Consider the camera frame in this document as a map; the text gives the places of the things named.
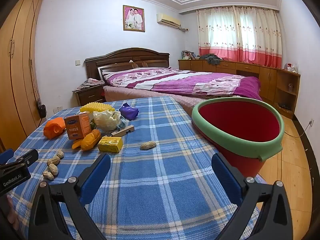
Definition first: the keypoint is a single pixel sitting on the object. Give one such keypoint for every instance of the cream and pink curtains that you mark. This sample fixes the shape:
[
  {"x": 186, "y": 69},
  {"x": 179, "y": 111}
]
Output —
[{"x": 237, "y": 35}]

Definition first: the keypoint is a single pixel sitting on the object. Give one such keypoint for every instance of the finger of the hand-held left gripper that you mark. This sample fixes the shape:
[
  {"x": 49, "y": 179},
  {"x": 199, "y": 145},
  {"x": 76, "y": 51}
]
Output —
[
  {"x": 5, "y": 156},
  {"x": 27, "y": 156}
]

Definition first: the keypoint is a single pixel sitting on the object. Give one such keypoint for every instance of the orange cardboard box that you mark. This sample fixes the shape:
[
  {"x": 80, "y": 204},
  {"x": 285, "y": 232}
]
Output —
[{"x": 78, "y": 126}]

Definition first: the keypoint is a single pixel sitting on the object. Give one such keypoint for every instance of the white air conditioner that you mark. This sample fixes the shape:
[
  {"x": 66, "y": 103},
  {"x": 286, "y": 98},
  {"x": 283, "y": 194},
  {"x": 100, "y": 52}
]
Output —
[{"x": 168, "y": 20}]

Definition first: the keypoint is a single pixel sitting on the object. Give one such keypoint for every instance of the bed with purple cover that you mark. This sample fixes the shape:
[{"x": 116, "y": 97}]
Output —
[{"x": 175, "y": 80}]

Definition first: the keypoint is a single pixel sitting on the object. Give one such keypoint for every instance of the dark wooden nightstand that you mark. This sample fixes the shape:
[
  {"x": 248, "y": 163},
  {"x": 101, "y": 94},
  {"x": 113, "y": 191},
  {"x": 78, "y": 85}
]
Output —
[{"x": 90, "y": 96}]

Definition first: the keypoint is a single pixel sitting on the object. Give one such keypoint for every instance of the row of books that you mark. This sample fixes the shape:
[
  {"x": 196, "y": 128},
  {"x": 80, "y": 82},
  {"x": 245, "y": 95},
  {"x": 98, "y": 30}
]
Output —
[{"x": 188, "y": 55}]

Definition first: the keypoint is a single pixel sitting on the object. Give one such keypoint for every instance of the wooden wardrobe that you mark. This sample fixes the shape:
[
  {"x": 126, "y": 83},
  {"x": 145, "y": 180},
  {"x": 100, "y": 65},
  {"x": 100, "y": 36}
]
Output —
[{"x": 17, "y": 80}]

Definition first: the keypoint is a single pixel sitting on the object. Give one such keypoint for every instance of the notched wooden block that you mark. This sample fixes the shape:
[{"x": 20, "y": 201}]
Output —
[{"x": 125, "y": 130}]

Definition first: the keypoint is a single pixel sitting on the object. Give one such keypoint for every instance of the red white container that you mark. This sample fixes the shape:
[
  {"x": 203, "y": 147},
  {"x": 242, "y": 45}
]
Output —
[{"x": 290, "y": 67}]

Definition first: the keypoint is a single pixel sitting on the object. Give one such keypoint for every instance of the red bucket with green rim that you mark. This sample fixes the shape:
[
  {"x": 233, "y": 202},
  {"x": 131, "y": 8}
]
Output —
[{"x": 237, "y": 122}]

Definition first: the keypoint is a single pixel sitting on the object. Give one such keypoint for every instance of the small yellow-orange foam net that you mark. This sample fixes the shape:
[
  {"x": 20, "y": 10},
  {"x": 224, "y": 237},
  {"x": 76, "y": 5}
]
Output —
[{"x": 91, "y": 138}]

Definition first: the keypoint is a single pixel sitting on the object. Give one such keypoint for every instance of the framed wedding photo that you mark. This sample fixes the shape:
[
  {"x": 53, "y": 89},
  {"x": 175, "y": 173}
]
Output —
[{"x": 134, "y": 18}]

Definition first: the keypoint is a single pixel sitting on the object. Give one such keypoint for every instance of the wall socket with plug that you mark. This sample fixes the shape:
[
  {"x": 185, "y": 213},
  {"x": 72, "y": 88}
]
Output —
[{"x": 310, "y": 122}]

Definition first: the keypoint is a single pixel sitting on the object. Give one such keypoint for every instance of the pink covered mattress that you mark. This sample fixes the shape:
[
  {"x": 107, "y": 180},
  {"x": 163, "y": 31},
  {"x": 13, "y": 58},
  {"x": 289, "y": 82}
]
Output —
[{"x": 150, "y": 93}]

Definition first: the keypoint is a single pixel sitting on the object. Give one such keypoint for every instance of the purple plastic bag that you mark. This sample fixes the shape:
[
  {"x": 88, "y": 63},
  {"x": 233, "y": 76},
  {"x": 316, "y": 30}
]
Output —
[{"x": 128, "y": 111}]

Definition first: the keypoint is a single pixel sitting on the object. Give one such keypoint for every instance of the patterned cloth on nightstand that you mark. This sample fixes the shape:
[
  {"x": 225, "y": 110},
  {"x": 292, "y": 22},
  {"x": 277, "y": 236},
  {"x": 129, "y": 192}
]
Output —
[{"x": 87, "y": 83}]

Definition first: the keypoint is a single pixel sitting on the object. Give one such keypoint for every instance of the small yellow box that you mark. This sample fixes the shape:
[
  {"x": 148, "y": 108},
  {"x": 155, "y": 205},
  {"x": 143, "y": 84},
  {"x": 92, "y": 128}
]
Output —
[{"x": 110, "y": 143}]

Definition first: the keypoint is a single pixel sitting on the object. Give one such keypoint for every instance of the long wooden cabinet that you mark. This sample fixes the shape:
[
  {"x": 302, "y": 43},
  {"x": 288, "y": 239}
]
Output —
[{"x": 267, "y": 80}]

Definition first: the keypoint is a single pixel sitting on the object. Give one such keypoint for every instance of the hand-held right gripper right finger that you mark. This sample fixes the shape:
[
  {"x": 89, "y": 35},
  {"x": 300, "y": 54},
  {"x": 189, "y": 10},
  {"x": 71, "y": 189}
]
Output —
[{"x": 227, "y": 177}]

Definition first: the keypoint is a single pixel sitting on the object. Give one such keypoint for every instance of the white wall switch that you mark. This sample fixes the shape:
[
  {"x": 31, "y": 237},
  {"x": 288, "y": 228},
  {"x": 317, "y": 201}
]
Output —
[{"x": 78, "y": 62}]

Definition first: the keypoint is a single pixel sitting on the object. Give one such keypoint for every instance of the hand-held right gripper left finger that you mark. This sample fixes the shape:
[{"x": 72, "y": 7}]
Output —
[{"x": 96, "y": 177}]

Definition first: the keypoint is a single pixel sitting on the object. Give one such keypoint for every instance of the grey clothes pile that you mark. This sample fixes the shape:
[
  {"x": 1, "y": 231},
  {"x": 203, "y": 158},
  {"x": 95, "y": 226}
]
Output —
[{"x": 211, "y": 58}]

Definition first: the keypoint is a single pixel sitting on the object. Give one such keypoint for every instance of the person's left hand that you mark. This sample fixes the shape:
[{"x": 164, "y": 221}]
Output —
[{"x": 11, "y": 212}]

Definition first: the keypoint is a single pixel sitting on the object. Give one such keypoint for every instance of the clear glass cup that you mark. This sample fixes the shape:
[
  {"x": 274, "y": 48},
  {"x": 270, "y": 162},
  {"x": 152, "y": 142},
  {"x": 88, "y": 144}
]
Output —
[{"x": 290, "y": 87}]

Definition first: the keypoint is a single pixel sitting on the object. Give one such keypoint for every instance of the large yellow foam net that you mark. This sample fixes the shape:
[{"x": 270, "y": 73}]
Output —
[{"x": 96, "y": 107}]

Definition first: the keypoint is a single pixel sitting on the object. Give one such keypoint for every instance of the cream plastic bag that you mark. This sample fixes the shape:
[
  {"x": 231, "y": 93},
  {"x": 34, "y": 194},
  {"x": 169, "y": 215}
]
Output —
[{"x": 106, "y": 121}]

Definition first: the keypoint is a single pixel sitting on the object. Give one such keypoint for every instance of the white wall socket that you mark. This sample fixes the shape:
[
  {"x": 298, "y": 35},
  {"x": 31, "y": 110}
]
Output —
[{"x": 58, "y": 109}]

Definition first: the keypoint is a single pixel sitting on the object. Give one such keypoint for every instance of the blue curved plastic piece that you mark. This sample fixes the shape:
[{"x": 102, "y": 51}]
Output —
[{"x": 121, "y": 123}]

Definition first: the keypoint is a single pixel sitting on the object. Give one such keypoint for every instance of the dark wooden headboard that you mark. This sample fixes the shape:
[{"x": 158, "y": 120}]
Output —
[{"x": 125, "y": 57}]

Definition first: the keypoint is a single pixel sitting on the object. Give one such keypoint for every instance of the black hanging bag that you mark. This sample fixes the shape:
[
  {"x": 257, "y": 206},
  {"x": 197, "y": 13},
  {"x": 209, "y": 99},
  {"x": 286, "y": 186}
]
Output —
[{"x": 42, "y": 109}]

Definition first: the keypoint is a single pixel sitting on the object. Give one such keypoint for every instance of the peanut in shell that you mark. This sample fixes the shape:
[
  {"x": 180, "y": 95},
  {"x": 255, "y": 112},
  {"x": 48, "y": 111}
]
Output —
[
  {"x": 148, "y": 145},
  {"x": 60, "y": 154},
  {"x": 53, "y": 169},
  {"x": 48, "y": 175},
  {"x": 53, "y": 160}
]

